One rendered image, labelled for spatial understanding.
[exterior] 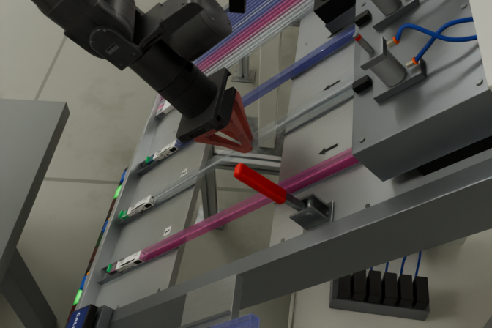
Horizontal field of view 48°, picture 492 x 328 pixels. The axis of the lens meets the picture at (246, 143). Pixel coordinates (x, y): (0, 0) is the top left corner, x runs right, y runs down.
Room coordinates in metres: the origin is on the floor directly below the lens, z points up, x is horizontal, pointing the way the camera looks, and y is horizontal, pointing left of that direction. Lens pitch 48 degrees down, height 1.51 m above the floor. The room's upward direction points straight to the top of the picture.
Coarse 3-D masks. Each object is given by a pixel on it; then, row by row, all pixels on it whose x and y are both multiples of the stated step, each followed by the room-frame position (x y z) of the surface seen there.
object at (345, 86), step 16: (352, 80) 0.49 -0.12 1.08; (320, 96) 0.50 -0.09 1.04; (336, 96) 0.49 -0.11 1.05; (304, 112) 0.50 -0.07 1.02; (272, 128) 0.50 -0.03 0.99; (240, 144) 0.51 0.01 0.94; (256, 144) 0.50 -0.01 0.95; (208, 160) 0.53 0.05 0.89; (224, 160) 0.51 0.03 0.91; (192, 176) 0.52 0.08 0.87; (160, 192) 0.53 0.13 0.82
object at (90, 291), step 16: (160, 96) 0.84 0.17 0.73; (144, 128) 0.75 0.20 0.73; (144, 144) 0.71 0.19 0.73; (128, 176) 0.62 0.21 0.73; (128, 192) 0.60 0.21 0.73; (112, 224) 0.52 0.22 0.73; (112, 240) 0.50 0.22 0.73; (96, 256) 0.46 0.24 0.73; (96, 272) 0.44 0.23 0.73; (96, 288) 0.41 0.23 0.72; (80, 304) 0.38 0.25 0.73
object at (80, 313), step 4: (84, 308) 0.34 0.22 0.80; (88, 308) 0.34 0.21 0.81; (76, 312) 0.34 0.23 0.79; (80, 312) 0.34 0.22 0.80; (84, 312) 0.33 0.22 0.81; (72, 316) 0.34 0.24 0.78; (76, 316) 0.33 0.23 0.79; (80, 316) 0.33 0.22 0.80; (84, 316) 0.33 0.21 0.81; (72, 320) 0.33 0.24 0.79; (76, 320) 0.33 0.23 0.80; (80, 320) 0.33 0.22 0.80; (68, 324) 0.33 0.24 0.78; (72, 324) 0.32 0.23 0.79; (76, 324) 0.32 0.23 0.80; (80, 324) 0.32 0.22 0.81
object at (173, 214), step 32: (160, 128) 0.75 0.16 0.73; (160, 160) 0.63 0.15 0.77; (192, 160) 0.58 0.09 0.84; (192, 192) 0.50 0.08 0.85; (128, 224) 0.52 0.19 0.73; (160, 224) 0.47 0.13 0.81; (128, 256) 0.45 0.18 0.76; (160, 256) 0.41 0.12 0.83; (128, 288) 0.38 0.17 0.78; (160, 288) 0.35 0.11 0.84
